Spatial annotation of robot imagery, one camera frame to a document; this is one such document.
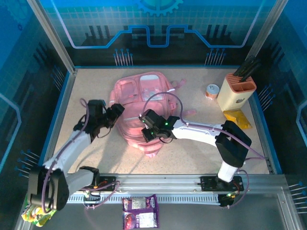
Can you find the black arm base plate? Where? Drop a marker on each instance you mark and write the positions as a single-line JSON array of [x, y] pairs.
[[108, 183], [207, 183]]

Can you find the aluminium frame post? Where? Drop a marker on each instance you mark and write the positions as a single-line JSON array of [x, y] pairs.
[[268, 28], [52, 36]]

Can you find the green yellow snack bag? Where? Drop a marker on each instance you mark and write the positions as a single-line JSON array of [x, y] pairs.
[[36, 216]]

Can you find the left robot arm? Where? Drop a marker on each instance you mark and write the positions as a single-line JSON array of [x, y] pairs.
[[72, 148]]

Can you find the pink student backpack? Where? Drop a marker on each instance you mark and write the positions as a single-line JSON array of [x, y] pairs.
[[134, 100]]

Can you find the purple snack bag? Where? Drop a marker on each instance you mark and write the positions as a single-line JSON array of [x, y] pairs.
[[140, 213]]

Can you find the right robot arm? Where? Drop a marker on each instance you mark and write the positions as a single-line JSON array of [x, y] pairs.
[[196, 131]]

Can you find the beige holder with orange top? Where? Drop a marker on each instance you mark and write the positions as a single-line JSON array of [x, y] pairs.
[[230, 95]]

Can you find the yellow packet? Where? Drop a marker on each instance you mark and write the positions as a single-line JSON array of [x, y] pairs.
[[237, 118]]

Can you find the aluminium mounting rail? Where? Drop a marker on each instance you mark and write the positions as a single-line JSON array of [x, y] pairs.
[[156, 184]]

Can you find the black controller board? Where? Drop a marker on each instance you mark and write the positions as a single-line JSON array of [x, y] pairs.
[[226, 200]]

